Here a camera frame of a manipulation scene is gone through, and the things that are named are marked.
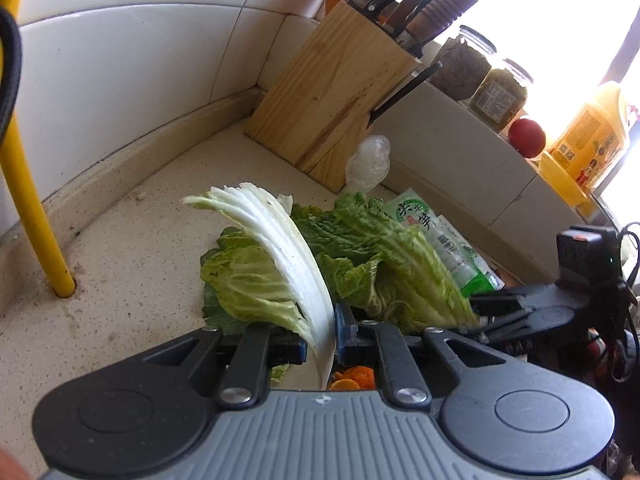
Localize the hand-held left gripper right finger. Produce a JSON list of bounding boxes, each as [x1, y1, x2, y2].
[[334, 301, 506, 407]]

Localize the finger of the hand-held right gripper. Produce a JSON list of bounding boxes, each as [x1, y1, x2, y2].
[[479, 306, 592, 346], [470, 284, 576, 317]]

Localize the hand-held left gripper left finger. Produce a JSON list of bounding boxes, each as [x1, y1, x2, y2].
[[142, 325, 308, 408]]

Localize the green napa cabbage leaf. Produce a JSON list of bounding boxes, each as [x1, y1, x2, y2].
[[290, 192, 481, 336]]

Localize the napa cabbage leaf white stem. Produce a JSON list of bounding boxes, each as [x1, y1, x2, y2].
[[181, 182, 337, 391]]

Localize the dark green vegetable leaf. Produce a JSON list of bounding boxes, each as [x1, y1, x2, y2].
[[200, 227, 261, 337]]

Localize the green printed plastic package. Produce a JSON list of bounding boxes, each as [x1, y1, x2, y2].
[[385, 187, 505, 298]]

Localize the yellow oil bottle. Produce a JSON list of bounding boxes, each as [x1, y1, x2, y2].
[[547, 80, 632, 191]]

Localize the red tomato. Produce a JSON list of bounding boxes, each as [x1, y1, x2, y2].
[[507, 117, 547, 158]]

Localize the clear plastic bag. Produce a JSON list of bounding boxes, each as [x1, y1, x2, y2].
[[345, 135, 392, 195]]

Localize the glass jar labelled yellow contents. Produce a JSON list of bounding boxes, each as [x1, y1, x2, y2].
[[467, 58, 535, 128]]

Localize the wooden knife block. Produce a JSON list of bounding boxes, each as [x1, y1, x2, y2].
[[243, 0, 423, 193]]

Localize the glass jar brown contents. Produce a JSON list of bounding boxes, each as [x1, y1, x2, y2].
[[429, 25, 497, 102]]

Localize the yellow pipe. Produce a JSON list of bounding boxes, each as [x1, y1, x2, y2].
[[0, 0, 78, 298]]

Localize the ribbed wooden handle knife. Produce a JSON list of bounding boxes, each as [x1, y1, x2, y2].
[[406, 0, 478, 58]]

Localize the brown handle knife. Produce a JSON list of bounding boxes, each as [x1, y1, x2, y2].
[[386, 0, 447, 31]]

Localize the black cable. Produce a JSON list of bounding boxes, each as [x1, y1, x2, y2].
[[0, 7, 23, 141]]

